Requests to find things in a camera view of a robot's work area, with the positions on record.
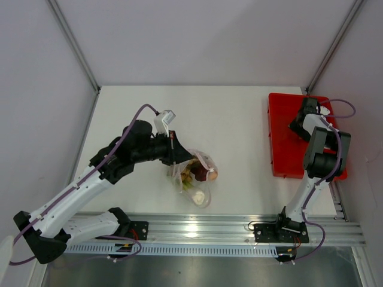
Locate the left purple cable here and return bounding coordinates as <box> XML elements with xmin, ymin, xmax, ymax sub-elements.
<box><xmin>8</xmin><ymin>103</ymin><xmax>159</xmax><ymax>265</ymax></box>

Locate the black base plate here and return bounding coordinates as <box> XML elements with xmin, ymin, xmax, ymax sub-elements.
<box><xmin>113</xmin><ymin>221</ymin><xmax>149</xmax><ymax>240</ymax></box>
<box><xmin>248</xmin><ymin>222</ymin><xmax>309</xmax><ymax>243</ymax></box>

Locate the papaya slice toy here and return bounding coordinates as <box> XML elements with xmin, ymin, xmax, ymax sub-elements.
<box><xmin>191</xmin><ymin>166</ymin><xmax>218</xmax><ymax>182</ymax></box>

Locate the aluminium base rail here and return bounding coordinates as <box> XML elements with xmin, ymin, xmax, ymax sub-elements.
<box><xmin>40</xmin><ymin>213</ymin><xmax>367</xmax><ymax>248</ymax></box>

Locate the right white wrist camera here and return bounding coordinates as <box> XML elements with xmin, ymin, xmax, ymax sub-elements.
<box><xmin>318</xmin><ymin>105</ymin><xmax>331</xmax><ymax>117</ymax></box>

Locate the aluminium frame post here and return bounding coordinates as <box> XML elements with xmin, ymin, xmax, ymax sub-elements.
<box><xmin>45</xmin><ymin>0</ymin><xmax>101</xmax><ymax>94</ymax></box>
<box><xmin>304</xmin><ymin>0</ymin><xmax>367</xmax><ymax>96</ymax></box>

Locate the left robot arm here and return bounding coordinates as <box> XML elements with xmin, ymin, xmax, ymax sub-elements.
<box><xmin>13</xmin><ymin>120</ymin><xmax>193</xmax><ymax>264</ymax></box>

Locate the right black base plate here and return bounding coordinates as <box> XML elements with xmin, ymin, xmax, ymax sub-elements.
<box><xmin>248</xmin><ymin>222</ymin><xmax>309</xmax><ymax>243</ymax></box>

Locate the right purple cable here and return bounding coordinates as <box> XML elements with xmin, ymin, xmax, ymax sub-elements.
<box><xmin>278</xmin><ymin>99</ymin><xmax>357</xmax><ymax>265</ymax></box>

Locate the red plastic bin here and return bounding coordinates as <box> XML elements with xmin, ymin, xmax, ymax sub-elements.
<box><xmin>266</xmin><ymin>92</ymin><xmax>349</xmax><ymax>181</ymax></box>

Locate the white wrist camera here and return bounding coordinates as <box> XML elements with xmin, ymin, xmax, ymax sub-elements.
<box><xmin>154</xmin><ymin>110</ymin><xmax>176</xmax><ymax>136</ymax></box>
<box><xmin>318</xmin><ymin>105</ymin><xmax>331</xmax><ymax>117</ymax></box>

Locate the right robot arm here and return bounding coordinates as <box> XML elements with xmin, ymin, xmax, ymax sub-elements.
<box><xmin>273</xmin><ymin>97</ymin><xmax>351</xmax><ymax>243</ymax></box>

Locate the left aluminium frame post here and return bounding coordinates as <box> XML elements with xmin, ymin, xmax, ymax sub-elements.
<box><xmin>45</xmin><ymin>0</ymin><xmax>101</xmax><ymax>94</ymax></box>

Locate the white green leek toy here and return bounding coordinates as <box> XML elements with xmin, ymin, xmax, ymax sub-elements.
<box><xmin>182</xmin><ymin>181</ymin><xmax>211</xmax><ymax>208</ymax></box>

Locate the white slotted cable duct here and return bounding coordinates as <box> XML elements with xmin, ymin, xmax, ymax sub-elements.
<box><xmin>65</xmin><ymin>242</ymin><xmax>278</xmax><ymax>258</ymax></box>

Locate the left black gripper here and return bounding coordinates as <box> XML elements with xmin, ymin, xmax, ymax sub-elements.
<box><xmin>132</xmin><ymin>130</ymin><xmax>193</xmax><ymax>166</ymax></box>

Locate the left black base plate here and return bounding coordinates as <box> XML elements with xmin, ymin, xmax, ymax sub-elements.
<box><xmin>113</xmin><ymin>221</ymin><xmax>149</xmax><ymax>240</ymax></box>

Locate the clear zip top bag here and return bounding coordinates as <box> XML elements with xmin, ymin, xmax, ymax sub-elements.
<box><xmin>167</xmin><ymin>149</ymin><xmax>218</xmax><ymax>194</ymax></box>

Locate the purple cable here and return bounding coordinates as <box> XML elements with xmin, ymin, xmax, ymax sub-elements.
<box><xmin>278</xmin><ymin>99</ymin><xmax>357</xmax><ymax>265</ymax></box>
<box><xmin>8</xmin><ymin>103</ymin><xmax>159</xmax><ymax>265</ymax></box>

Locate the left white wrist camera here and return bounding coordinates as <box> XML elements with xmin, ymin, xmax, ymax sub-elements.
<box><xmin>154</xmin><ymin>110</ymin><xmax>176</xmax><ymax>136</ymax></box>

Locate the right aluminium frame post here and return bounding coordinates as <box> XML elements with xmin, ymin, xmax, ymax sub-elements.
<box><xmin>304</xmin><ymin>0</ymin><xmax>367</xmax><ymax>96</ymax></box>

